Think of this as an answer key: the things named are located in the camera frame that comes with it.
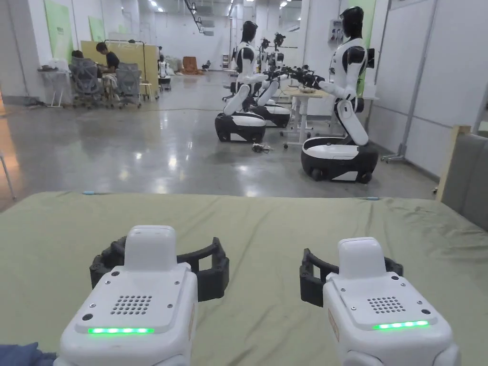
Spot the bed with pale green sheet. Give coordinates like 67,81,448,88
0,192,488,366

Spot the grey padded headboard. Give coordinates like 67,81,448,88
436,125,488,230

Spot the grey office chair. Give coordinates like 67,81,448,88
114,62,143,110
68,57,104,110

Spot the dark blue garment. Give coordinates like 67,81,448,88
0,342,59,366

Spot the small black and white robot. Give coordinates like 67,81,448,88
158,55,173,92

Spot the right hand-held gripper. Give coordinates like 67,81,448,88
299,237,462,366

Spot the white side table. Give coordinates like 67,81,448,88
37,59,74,109

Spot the black and white humanoid robot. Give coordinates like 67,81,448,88
249,32,305,129
214,20,281,144
300,6,380,185

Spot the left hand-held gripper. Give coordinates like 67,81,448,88
57,224,230,366

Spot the white desk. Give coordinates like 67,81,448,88
279,84,380,149

